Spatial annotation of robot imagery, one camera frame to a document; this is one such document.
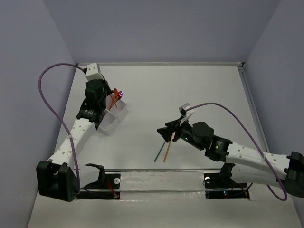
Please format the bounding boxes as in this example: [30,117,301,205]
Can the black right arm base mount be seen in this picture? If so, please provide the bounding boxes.
[202,163,250,200]

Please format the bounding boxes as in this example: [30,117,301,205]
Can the yellow chopstick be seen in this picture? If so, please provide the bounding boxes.
[163,133,174,163]

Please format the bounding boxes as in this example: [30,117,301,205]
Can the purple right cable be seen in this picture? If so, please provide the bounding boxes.
[186,102,288,201]

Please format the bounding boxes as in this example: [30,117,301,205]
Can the orange spoon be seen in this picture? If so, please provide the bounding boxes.
[109,88,120,110]

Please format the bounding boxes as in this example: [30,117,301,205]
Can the teal chopstick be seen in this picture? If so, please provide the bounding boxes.
[153,141,166,162]

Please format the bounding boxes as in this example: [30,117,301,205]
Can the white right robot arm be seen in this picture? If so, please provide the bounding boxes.
[157,120,304,198]

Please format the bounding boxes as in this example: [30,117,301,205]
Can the white divided utensil container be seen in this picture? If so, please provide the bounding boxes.
[98,96,127,135]

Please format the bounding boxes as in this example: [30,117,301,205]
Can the aluminium table edge rail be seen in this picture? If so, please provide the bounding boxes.
[76,62,245,67]

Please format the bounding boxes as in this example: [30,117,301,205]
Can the purple cable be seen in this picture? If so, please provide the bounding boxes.
[186,102,288,201]
[38,63,119,199]

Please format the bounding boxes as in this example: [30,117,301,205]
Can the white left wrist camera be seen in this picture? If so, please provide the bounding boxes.
[84,63,104,81]

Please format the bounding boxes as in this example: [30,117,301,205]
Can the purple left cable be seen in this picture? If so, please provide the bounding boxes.
[38,63,119,199]

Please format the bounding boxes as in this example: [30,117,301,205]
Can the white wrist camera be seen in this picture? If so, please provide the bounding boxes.
[84,63,104,81]
[179,103,194,126]

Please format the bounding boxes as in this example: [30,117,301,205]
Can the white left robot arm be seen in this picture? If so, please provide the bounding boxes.
[36,79,111,202]

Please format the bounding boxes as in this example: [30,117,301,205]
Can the iridescent ornate spoon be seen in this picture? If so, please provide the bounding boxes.
[118,91,123,100]

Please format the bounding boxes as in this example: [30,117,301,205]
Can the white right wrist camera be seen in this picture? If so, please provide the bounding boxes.
[179,103,194,126]

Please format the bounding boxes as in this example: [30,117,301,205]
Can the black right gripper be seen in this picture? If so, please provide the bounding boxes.
[157,115,204,151]

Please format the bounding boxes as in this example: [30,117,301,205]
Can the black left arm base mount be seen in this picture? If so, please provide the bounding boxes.
[76,163,121,200]

